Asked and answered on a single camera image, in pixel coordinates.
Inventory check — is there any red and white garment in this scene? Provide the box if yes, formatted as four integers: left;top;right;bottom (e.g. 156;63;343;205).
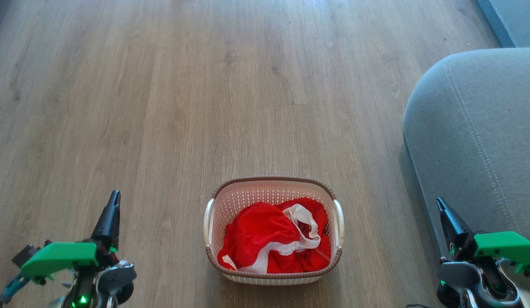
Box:
217;198;332;274

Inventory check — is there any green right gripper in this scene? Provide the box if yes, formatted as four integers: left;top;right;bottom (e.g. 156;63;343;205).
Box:
436;198;530;277

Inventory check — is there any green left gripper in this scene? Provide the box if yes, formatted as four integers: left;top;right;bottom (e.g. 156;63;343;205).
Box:
20;190;121;284

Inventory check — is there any grey fabric sofa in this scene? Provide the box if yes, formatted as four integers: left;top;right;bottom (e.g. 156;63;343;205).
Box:
403;48;530;308

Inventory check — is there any white woven plastic laundry basket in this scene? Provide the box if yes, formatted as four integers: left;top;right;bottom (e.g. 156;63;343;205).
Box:
204;176;345;286

